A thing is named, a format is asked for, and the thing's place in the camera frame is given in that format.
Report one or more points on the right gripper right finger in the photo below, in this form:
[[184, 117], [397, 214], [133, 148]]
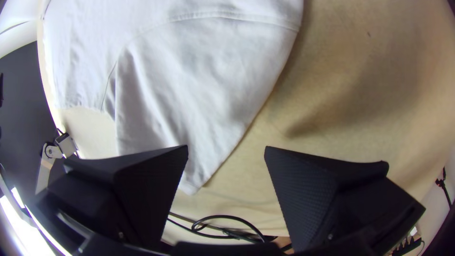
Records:
[[320, 202]]

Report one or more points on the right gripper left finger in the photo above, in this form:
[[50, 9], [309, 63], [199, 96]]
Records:
[[135, 199]]

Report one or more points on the white t-shirt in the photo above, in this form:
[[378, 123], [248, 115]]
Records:
[[177, 89]]

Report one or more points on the black power strip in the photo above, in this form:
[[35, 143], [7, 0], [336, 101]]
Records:
[[408, 245]]

